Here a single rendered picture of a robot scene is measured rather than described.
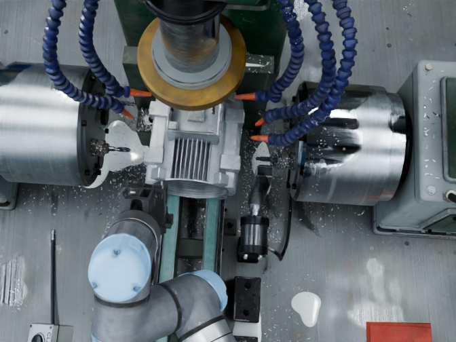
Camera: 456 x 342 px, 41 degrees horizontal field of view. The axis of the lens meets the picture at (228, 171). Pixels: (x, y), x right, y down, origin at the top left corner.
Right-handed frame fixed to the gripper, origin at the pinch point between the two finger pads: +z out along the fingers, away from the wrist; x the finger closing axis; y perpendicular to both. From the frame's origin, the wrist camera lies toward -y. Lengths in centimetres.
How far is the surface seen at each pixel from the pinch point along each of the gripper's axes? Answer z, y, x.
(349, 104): 11.7, 18.9, -35.7
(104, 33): 58, 27, 21
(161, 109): 18.5, 14.3, 1.2
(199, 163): 9.7, 5.7, -7.7
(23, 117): 7.7, 12.9, 25.9
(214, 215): 23.0, -9.4, -10.9
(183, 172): 10.1, 3.5, -4.6
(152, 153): 13.8, 6.2, 2.2
